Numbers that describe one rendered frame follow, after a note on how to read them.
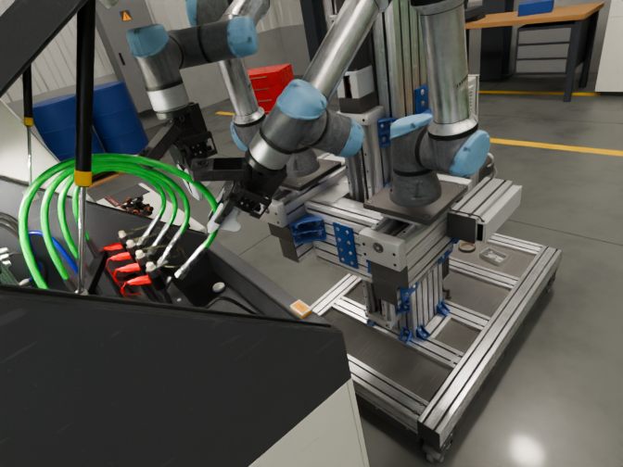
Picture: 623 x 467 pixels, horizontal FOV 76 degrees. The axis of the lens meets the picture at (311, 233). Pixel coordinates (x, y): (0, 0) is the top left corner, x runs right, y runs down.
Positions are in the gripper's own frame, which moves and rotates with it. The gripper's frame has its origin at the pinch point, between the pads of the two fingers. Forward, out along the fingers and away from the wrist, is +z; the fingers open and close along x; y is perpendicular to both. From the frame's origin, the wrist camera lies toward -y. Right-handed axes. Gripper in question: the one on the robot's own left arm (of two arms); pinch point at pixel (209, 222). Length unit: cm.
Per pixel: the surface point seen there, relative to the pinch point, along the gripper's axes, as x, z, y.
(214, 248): 28.8, 34.5, 15.0
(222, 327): -25.5, -1.2, 4.0
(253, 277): 9.7, 21.5, 22.3
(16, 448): -42.4, 12.1, -17.9
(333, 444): -29, 30, 50
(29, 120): 29, 16, -41
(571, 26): 351, -125, 312
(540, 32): 370, -105, 304
